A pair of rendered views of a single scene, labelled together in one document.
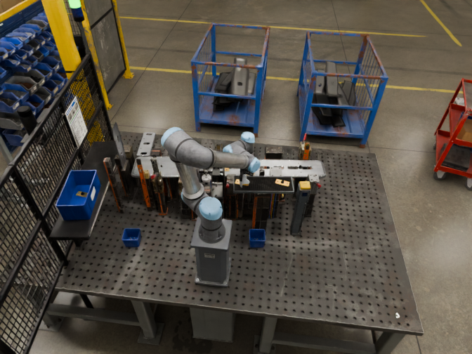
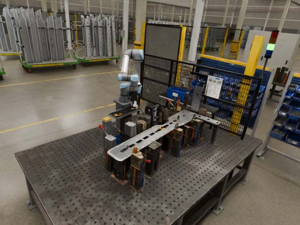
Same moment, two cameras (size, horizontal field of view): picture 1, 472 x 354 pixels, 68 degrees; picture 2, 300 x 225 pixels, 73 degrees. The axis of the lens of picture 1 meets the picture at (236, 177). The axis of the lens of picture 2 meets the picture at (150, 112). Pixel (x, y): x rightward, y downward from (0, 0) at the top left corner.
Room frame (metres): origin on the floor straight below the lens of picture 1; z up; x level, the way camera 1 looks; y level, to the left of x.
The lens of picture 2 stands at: (3.00, -1.56, 2.08)
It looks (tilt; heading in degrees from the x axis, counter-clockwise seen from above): 25 degrees down; 129
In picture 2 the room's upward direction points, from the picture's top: 5 degrees clockwise
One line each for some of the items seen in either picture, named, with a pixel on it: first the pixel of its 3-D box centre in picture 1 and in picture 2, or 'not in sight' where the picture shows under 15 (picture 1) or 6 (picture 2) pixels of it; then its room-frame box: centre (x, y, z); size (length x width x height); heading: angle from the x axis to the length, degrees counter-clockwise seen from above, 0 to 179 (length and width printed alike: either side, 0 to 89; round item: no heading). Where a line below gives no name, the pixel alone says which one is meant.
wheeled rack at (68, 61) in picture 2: not in sight; (47, 44); (-5.12, 2.11, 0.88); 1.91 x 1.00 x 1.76; 81
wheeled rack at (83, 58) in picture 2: not in sight; (97, 43); (-5.10, 4.31, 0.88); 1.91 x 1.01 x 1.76; 86
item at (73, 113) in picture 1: (75, 122); (213, 87); (1.95, 1.09, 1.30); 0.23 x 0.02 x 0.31; 1
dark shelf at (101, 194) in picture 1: (91, 184); (186, 102); (1.66, 0.96, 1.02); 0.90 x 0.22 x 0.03; 1
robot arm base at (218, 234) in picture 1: (211, 226); (124, 97); (1.22, 0.13, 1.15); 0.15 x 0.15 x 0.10
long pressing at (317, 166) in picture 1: (229, 166); (161, 129); (1.89, 0.05, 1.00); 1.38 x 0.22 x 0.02; 91
